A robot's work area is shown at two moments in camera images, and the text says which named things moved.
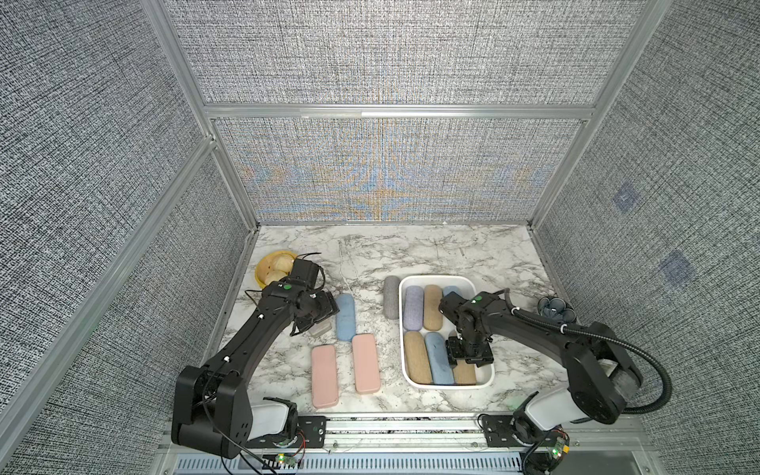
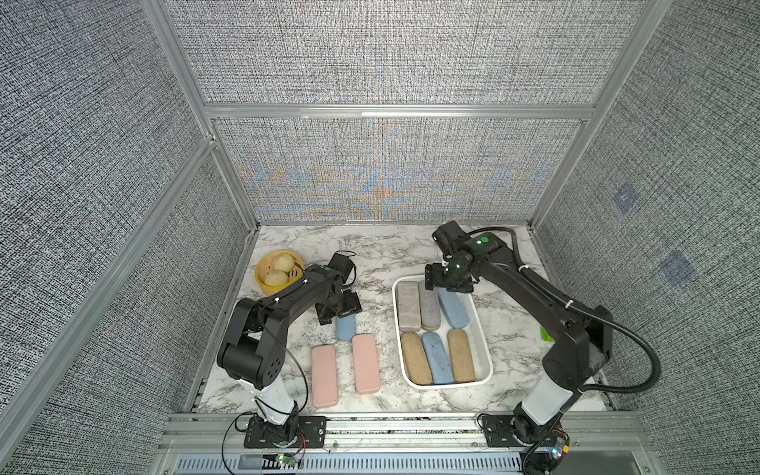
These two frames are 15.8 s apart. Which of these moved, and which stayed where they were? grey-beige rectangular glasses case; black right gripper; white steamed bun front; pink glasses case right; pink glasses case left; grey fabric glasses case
Moved: grey fabric glasses case; black right gripper; grey-beige rectangular glasses case
Stayed: pink glasses case right; pink glasses case left; white steamed bun front
